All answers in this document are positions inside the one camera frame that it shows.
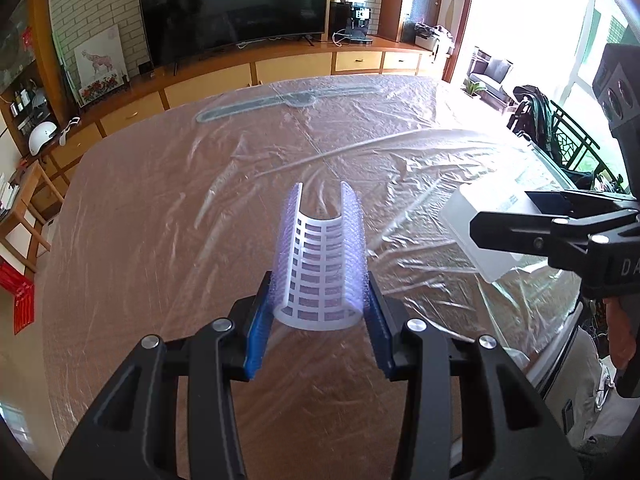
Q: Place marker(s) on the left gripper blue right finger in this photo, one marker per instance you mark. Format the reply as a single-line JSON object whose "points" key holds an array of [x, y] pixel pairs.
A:
{"points": [[385, 319]]}

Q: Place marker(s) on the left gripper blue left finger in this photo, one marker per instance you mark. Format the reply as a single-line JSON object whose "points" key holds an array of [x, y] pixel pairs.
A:
{"points": [[258, 327]]}

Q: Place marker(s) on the purple white pill tray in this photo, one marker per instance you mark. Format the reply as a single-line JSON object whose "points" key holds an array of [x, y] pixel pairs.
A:
{"points": [[319, 279]]}

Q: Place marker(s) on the white plastic box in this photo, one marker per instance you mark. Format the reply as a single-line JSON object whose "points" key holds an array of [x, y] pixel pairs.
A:
{"points": [[482, 209]]}

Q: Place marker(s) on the person right hand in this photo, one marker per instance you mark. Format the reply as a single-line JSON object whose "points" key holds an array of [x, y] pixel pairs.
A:
{"points": [[621, 341]]}

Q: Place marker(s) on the black folded stroller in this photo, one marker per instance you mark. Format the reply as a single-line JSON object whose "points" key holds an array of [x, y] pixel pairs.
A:
{"points": [[533, 116]]}

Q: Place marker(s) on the potted green plant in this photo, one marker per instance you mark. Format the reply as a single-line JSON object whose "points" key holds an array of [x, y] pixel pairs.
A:
{"points": [[473, 88]]}

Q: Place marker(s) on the grey armchair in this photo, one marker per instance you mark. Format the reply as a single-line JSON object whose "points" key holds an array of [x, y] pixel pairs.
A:
{"points": [[490, 72]]}

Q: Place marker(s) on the small wooden side table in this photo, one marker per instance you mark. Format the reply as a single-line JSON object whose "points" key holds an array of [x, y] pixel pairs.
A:
{"points": [[22, 212]]}

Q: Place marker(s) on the black coffee machine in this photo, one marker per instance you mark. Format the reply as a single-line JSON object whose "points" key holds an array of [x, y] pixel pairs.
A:
{"points": [[357, 28]]}

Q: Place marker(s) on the white dome helmet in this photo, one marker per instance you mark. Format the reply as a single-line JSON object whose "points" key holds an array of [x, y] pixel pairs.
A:
{"points": [[40, 136]]}

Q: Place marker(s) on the horse picture on canvas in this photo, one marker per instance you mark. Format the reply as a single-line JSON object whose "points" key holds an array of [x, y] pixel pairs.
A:
{"points": [[101, 65]]}

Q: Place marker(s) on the wooden tv cabinet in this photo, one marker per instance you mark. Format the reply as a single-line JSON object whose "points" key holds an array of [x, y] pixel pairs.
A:
{"points": [[167, 87]]}

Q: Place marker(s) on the black flat screen television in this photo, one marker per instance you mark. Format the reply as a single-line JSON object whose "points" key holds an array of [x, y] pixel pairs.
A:
{"points": [[178, 29]]}

